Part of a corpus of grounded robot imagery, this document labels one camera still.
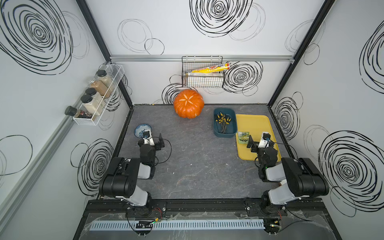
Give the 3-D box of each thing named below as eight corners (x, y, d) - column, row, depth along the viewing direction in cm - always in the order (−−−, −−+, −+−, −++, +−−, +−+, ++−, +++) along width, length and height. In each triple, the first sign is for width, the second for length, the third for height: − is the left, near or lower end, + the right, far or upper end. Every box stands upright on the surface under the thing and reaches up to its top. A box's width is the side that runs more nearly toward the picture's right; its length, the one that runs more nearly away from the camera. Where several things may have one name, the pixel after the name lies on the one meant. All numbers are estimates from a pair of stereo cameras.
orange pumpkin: (171, 118, 114) (169, 103, 102) (180, 101, 125) (178, 87, 114) (197, 124, 110) (197, 110, 98) (203, 106, 122) (204, 92, 110)
